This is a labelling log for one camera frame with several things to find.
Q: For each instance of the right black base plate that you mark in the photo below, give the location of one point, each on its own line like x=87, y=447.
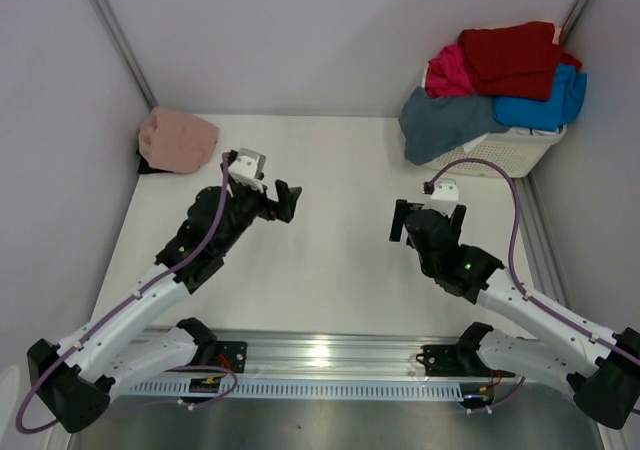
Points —
x=451, y=361

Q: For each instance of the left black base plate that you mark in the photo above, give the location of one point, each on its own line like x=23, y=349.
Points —
x=231, y=355

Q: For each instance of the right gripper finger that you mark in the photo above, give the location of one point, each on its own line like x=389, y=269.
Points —
x=457, y=218
x=402, y=210

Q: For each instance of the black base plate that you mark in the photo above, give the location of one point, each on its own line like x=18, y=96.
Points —
x=451, y=361
x=231, y=355

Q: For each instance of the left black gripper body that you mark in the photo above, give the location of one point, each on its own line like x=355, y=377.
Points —
x=247, y=203

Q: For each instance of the grey blue t shirt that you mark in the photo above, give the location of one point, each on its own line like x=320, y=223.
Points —
x=434, y=126

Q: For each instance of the pink t shirt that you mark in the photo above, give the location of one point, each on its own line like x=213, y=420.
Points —
x=178, y=142

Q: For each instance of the white slotted cable duct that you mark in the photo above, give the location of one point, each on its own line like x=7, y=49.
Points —
x=197, y=388

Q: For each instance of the magenta t shirt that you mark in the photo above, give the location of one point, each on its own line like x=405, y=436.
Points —
x=447, y=76

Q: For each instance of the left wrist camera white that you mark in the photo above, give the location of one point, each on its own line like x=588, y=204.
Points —
x=245, y=167

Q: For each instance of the white laundry basket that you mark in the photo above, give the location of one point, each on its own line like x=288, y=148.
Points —
x=517, y=155

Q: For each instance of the folded black t shirt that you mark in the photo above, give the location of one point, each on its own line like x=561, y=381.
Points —
x=144, y=167

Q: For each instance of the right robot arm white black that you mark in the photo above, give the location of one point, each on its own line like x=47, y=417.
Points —
x=594, y=365

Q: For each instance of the dark red t shirt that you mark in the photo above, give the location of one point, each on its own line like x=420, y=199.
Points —
x=518, y=61

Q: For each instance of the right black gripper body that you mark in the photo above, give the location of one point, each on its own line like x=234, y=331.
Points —
x=426, y=267

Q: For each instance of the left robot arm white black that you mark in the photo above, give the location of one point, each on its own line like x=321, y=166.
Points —
x=78, y=377

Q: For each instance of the white t shirt in basket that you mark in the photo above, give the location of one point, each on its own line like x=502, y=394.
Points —
x=532, y=132

